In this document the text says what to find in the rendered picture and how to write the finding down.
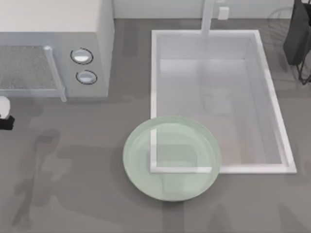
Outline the pale green glass plate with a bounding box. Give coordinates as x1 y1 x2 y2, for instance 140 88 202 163
122 116 222 202

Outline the white sink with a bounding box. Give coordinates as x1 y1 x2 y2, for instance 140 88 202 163
150 30 297 174

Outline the small microwave knob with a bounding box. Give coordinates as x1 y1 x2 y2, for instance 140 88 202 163
75 69 98 85

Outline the pale microwave oven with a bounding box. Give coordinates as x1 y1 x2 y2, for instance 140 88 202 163
0 0 115 102

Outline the large microwave knob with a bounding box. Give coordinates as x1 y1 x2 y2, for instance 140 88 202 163
70 48 94 65

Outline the tall white tap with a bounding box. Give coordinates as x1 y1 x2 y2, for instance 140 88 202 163
200 0 215 37

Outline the microwave door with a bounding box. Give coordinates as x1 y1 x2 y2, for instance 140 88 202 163
0 45 62 92

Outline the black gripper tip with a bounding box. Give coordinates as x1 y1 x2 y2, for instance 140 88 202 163
0 116 15 131

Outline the pale grey rounded box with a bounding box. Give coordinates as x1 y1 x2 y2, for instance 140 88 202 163
0 96 11 119

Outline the microwave door handle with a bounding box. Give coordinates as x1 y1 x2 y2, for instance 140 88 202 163
44 45 68 102

